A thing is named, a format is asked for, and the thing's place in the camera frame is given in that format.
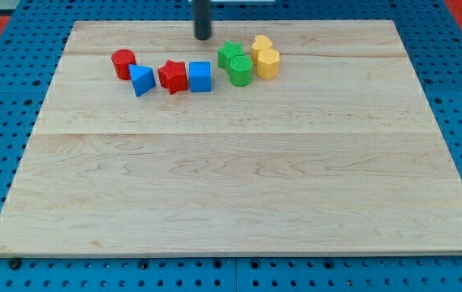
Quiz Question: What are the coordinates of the yellow hexagon block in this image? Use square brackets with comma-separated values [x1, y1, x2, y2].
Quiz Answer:
[257, 49, 280, 79]

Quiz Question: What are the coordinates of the wooden board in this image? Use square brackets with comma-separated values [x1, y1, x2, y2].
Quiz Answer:
[0, 20, 462, 258]

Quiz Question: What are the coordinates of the green cylinder block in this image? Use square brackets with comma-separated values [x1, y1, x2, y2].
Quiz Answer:
[229, 55, 253, 87]

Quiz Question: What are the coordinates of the blue cube block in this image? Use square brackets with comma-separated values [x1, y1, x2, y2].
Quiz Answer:
[189, 61, 212, 92]

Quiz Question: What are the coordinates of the red star block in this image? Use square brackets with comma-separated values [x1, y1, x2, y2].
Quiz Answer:
[158, 60, 188, 94]

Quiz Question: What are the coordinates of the green star block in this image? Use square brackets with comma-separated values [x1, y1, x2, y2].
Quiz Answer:
[218, 41, 244, 72]

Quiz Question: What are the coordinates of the yellow heart block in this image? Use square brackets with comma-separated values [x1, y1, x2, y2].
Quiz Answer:
[252, 34, 273, 66]

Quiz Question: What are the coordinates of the blue triangle block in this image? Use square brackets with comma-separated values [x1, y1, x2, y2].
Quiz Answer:
[129, 64, 156, 97]

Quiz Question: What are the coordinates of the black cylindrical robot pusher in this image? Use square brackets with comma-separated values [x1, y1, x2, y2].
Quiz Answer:
[192, 0, 212, 41]

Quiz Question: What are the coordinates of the red cylinder block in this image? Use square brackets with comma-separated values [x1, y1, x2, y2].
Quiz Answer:
[111, 49, 136, 80]

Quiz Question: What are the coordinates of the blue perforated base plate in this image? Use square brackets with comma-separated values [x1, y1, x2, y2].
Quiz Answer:
[0, 0, 462, 291]

